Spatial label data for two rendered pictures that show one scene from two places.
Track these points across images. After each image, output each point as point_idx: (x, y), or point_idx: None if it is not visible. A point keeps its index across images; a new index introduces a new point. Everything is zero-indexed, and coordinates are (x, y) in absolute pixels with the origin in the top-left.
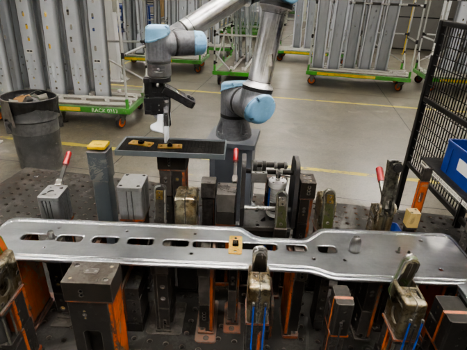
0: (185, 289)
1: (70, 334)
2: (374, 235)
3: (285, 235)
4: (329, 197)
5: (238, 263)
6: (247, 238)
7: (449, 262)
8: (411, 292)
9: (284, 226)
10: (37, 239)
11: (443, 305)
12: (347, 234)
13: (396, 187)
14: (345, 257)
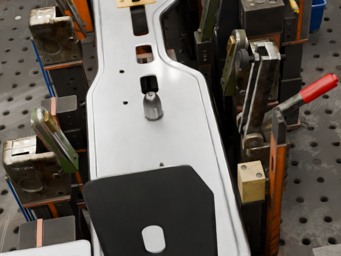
0: (188, 46)
1: None
2: (205, 141)
3: (197, 51)
4: (229, 41)
5: (99, 8)
6: (154, 7)
7: (148, 243)
8: (24, 147)
9: (201, 37)
10: None
11: (53, 221)
12: (197, 106)
13: (252, 102)
14: (131, 103)
